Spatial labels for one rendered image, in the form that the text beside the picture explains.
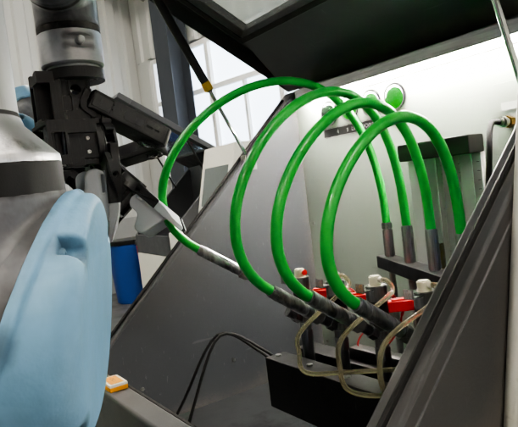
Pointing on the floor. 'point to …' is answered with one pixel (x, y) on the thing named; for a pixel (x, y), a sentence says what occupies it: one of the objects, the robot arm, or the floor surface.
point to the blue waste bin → (125, 269)
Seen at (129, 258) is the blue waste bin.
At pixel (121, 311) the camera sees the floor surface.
